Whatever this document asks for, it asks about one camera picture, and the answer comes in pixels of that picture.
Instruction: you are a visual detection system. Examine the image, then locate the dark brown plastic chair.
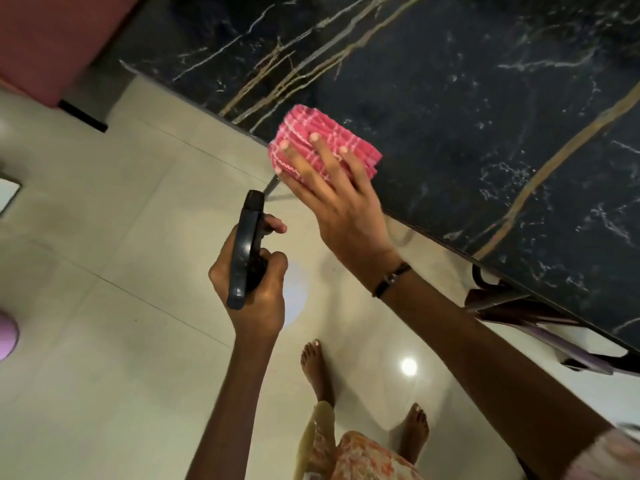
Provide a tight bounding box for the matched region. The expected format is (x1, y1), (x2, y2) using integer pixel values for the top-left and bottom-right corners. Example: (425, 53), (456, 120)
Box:
(462, 264), (640, 378)

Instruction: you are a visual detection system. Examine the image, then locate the person's right hand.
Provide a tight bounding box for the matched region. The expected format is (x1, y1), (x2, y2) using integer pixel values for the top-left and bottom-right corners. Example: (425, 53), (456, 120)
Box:
(274, 133), (402, 291)

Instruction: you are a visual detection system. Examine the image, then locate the orange floral garment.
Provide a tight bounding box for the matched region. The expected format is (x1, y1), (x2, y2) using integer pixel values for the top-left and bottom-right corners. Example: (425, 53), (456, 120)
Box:
(292, 401), (426, 480)

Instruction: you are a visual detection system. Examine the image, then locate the pale floral sleeve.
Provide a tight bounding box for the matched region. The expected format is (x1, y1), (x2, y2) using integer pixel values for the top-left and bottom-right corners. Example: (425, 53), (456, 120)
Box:
(562, 426), (640, 480)

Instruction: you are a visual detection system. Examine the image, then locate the person's left foot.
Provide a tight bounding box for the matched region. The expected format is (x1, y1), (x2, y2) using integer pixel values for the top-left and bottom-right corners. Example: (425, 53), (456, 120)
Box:
(300, 340), (336, 408)

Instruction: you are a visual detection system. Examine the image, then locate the person's left forearm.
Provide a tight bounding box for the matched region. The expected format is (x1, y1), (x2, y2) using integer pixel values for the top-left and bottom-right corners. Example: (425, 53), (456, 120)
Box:
(185, 337), (282, 480)

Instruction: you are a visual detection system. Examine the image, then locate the person's right foot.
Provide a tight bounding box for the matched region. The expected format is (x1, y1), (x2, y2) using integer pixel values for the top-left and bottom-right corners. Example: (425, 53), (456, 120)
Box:
(397, 403), (431, 465)

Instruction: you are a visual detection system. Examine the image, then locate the pink checked cleaning cloth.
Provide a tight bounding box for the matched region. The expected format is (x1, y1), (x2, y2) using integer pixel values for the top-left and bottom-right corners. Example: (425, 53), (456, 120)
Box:
(267, 104), (383, 188)

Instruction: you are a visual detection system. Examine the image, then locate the person's left hand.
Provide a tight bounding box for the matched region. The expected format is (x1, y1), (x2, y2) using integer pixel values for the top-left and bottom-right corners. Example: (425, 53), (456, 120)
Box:
(208, 214), (289, 341)

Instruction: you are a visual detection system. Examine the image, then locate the person's right forearm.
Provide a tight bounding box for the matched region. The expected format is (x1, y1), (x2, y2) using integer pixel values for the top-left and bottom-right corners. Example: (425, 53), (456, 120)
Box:
(372, 267), (618, 480)

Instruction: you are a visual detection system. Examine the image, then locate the black wristband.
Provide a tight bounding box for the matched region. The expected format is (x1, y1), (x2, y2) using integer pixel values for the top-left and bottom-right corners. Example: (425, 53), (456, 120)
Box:
(371, 262), (413, 299)

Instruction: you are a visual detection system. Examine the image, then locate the person's foot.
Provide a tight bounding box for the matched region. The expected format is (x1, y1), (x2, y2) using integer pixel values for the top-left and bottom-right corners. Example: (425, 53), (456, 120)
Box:
(300, 340), (336, 408)
(397, 403), (431, 465)

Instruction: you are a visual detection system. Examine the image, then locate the white flat object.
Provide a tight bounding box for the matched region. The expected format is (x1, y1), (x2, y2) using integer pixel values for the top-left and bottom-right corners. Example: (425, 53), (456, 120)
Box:
(0, 177), (23, 218)

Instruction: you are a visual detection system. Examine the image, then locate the pink sofa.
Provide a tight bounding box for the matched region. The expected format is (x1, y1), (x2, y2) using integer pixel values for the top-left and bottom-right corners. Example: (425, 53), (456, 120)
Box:
(0, 0), (147, 133)

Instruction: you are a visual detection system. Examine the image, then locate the pink round object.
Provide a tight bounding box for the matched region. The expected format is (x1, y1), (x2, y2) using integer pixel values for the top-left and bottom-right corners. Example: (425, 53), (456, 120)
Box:
(0, 310), (21, 363)

